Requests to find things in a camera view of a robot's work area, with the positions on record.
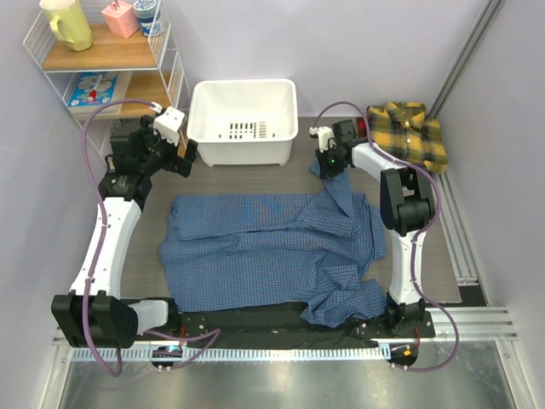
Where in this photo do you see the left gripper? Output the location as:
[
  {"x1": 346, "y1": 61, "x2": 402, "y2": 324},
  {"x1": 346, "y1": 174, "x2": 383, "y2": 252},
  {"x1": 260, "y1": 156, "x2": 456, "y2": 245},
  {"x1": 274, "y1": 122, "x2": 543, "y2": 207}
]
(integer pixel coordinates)
[{"x1": 139, "y1": 116, "x2": 196, "y2": 177}]

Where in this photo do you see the blue checked long sleeve shirt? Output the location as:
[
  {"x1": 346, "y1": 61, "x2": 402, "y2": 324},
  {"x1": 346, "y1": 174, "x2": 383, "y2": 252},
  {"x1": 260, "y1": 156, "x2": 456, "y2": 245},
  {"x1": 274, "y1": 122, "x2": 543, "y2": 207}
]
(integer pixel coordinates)
[{"x1": 160, "y1": 173, "x2": 387, "y2": 327}]

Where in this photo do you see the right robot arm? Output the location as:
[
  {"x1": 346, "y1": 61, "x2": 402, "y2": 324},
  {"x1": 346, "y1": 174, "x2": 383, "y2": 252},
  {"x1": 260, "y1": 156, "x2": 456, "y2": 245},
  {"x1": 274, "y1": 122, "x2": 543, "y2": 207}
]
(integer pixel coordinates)
[{"x1": 309, "y1": 120, "x2": 436, "y2": 337}]

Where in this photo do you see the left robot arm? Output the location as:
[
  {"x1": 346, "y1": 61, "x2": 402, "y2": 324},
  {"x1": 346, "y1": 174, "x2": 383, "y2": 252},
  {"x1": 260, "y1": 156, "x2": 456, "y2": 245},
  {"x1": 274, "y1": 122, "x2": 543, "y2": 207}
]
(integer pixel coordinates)
[{"x1": 51, "y1": 107, "x2": 198, "y2": 349}]

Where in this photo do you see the white plastic basket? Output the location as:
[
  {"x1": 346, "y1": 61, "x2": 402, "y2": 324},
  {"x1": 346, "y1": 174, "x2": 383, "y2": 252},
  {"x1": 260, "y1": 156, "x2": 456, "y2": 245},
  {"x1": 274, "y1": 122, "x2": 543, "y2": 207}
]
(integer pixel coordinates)
[{"x1": 186, "y1": 78, "x2": 299, "y2": 167}]

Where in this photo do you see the yellow plaid folded shirt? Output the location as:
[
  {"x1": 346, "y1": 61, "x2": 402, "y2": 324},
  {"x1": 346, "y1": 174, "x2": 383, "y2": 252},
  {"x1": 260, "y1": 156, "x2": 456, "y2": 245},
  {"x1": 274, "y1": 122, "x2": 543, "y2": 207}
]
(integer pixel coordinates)
[{"x1": 367, "y1": 101, "x2": 449, "y2": 174}]

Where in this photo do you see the blue white picture book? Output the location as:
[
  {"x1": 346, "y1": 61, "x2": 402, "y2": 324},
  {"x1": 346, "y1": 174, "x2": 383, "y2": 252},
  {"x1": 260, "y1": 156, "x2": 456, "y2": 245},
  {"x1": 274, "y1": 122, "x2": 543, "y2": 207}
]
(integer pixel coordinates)
[{"x1": 67, "y1": 72, "x2": 118, "y2": 114}]

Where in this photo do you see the blue white round tin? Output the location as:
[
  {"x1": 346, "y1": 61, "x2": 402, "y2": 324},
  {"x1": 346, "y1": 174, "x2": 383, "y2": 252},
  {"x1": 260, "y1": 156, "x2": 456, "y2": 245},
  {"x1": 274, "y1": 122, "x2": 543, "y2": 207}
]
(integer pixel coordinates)
[{"x1": 133, "y1": 0, "x2": 163, "y2": 37}]

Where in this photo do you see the pink box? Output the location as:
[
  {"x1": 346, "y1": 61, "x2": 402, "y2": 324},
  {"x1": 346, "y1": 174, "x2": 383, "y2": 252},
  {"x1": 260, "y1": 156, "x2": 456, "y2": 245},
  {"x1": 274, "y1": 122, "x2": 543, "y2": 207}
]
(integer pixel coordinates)
[{"x1": 101, "y1": 0, "x2": 140, "y2": 38}]

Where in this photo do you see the yellow plastic pitcher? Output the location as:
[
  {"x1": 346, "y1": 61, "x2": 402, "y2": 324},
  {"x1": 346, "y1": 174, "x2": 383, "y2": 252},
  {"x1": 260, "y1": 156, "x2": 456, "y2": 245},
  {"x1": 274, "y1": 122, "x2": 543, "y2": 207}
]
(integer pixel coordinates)
[{"x1": 39, "y1": 0, "x2": 93, "y2": 52}]

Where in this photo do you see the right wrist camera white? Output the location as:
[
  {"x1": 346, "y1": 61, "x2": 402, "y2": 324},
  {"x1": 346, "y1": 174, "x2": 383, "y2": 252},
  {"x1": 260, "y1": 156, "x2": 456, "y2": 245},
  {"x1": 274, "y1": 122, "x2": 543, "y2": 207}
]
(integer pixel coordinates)
[{"x1": 309, "y1": 126, "x2": 336, "y2": 153}]

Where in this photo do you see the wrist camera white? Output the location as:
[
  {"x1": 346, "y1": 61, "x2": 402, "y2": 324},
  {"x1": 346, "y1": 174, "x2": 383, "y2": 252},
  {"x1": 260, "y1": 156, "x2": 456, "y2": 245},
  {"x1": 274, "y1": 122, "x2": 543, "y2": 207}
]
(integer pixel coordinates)
[
  {"x1": 309, "y1": 126, "x2": 336, "y2": 153},
  {"x1": 151, "y1": 102, "x2": 186, "y2": 147}
]

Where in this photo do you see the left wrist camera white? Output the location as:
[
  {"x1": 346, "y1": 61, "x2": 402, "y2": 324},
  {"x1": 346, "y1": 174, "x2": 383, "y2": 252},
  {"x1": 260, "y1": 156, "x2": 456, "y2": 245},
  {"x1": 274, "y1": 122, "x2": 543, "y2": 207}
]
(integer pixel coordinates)
[{"x1": 151, "y1": 102, "x2": 186, "y2": 147}]

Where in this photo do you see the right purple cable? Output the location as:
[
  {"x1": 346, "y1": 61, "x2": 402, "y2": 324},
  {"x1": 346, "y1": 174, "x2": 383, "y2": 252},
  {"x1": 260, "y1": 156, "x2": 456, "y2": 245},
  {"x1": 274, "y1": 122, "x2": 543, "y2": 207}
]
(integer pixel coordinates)
[{"x1": 309, "y1": 101, "x2": 461, "y2": 374}]

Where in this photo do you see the white wire shelf rack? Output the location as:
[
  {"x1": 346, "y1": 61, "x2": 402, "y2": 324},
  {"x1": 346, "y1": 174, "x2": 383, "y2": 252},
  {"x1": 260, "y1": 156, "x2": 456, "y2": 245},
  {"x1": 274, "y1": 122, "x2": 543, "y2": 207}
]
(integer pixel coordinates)
[{"x1": 22, "y1": 0, "x2": 197, "y2": 170}]

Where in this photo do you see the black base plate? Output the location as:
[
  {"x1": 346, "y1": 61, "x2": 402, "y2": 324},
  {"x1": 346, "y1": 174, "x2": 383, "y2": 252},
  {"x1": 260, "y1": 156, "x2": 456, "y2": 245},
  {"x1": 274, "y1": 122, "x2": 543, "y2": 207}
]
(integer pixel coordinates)
[{"x1": 157, "y1": 302, "x2": 435, "y2": 349}]

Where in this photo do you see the white slotted cable duct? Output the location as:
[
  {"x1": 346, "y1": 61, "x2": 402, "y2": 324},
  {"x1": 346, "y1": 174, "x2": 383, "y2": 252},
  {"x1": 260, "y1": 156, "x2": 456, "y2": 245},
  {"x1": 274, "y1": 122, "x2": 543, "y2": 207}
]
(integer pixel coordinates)
[{"x1": 72, "y1": 345, "x2": 392, "y2": 363}]

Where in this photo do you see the aluminium frame rail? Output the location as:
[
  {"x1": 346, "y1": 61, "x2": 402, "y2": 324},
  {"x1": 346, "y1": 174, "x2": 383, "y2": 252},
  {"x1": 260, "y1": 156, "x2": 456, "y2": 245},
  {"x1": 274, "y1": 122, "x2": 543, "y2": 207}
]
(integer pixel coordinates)
[{"x1": 53, "y1": 307, "x2": 519, "y2": 347}]

